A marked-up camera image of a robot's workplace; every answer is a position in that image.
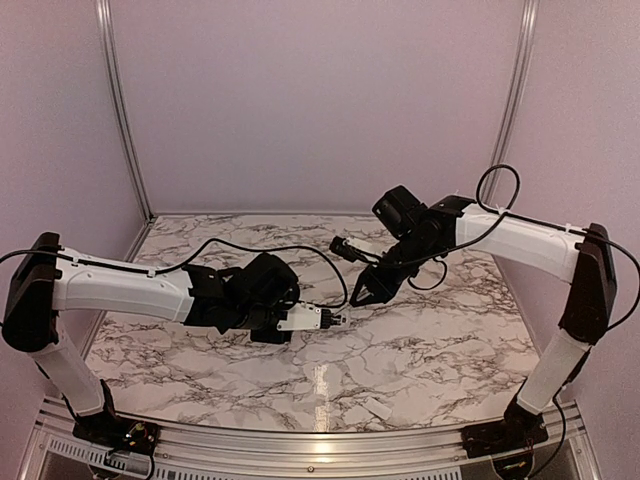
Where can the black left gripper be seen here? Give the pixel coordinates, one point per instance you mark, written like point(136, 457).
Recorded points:
point(272, 338)

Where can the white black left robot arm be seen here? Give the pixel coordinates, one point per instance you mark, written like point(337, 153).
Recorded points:
point(262, 298)

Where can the right aluminium frame post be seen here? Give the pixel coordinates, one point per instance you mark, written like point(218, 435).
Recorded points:
point(517, 84)

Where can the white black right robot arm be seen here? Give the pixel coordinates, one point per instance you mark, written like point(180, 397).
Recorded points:
point(582, 258)

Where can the aluminium frame post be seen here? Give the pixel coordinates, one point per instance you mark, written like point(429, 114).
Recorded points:
point(517, 84)
point(107, 34)

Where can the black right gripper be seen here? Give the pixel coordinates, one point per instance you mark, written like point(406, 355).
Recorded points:
point(382, 291)

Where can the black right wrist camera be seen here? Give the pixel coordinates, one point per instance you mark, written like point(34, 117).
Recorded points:
point(339, 247)

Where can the white battery cover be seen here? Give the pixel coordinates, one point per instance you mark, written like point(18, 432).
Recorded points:
point(377, 408)

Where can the aluminium front frame rail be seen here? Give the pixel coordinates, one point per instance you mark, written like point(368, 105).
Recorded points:
point(185, 451)

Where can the white remote control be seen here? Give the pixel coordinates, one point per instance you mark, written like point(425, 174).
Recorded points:
point(329, 319)

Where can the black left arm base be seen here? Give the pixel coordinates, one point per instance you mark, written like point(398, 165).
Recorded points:
point(119, 433)

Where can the left aluminium frame post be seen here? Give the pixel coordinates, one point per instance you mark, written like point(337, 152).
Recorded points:
point(107, 34)

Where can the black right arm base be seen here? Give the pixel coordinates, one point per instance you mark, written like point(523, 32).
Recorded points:
point(517, 429)

